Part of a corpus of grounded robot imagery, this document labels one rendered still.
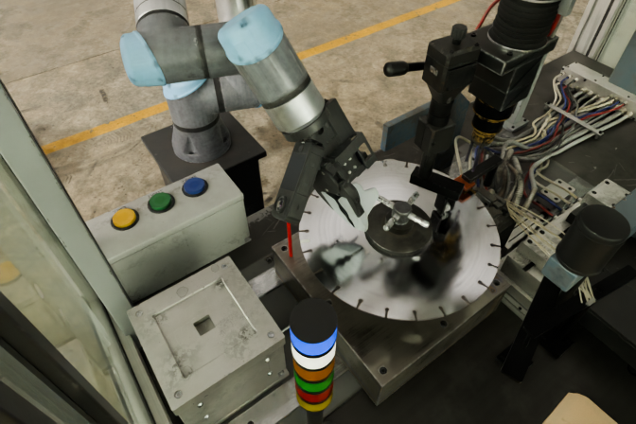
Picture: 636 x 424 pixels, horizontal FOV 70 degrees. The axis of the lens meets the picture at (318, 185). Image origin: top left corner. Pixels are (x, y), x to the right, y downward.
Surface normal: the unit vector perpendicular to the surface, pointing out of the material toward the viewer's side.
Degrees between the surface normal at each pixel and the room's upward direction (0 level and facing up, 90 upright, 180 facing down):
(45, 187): 90
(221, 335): 0
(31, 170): 90
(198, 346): 0
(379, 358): 0
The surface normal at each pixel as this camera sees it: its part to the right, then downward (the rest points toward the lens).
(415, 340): 0.00, -0.69
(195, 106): 0.25, 0.70
